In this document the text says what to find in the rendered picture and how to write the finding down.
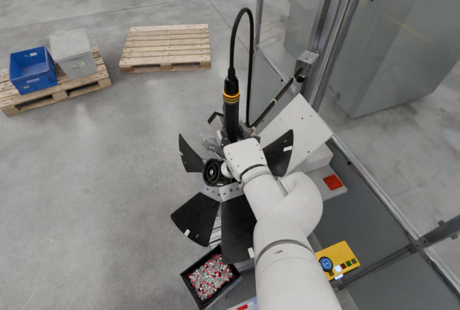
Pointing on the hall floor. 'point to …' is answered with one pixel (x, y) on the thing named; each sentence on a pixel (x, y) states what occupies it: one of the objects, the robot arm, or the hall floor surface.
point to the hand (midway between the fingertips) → (231, 132)
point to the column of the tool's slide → (324, 24)
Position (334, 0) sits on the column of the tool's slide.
